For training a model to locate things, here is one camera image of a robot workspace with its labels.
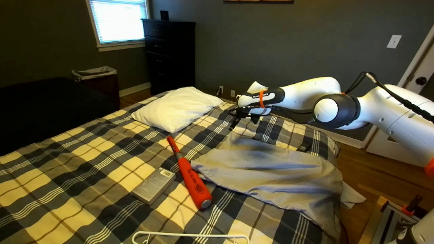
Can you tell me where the white pillow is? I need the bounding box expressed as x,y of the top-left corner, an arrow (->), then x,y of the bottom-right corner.
131,86 -> 224,133

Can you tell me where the orange plastic baseball bat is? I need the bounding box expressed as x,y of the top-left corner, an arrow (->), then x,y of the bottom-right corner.
166,136 -> 213,210

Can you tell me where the orange and black clamp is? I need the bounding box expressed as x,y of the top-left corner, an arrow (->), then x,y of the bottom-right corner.
401,195 -> 423,216

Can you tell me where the white wire clothes hanger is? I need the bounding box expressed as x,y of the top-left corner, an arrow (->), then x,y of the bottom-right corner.
132,231 -> 250,244

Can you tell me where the white cloth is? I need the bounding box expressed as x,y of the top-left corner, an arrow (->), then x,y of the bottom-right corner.
340,181 -> 367,209

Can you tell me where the black low furniture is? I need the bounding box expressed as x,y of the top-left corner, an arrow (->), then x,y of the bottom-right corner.
0,77 -> 117,156

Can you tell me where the dark laundry hamper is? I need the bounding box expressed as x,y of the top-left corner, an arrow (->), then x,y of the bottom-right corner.
72,66 -> 120,109

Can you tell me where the white door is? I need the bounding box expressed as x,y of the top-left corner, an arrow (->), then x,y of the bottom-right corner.
366,24 -> 434,167

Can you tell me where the grey book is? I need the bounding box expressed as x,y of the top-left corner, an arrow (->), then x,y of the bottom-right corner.
131,167 -> 176,206

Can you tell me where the black dresser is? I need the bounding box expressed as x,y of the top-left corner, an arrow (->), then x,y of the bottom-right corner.
141,18 -> 196,96

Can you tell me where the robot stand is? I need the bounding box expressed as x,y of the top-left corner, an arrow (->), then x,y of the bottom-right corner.
359,196 -> 434,244

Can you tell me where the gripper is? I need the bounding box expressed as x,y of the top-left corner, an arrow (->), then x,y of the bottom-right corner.
229,105 -> 272,131

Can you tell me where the white light switch plate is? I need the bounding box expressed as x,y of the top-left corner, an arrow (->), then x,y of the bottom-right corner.
387,34 -> 402,49

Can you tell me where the bed with plaid cover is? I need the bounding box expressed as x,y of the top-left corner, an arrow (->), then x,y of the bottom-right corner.
0,90 -> 343,244

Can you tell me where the window with blinds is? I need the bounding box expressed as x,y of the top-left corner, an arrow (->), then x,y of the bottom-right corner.
85,0 -> 151,52

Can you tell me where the grey pillow case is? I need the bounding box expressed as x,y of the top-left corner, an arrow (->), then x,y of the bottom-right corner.
191,130 -> 343,238

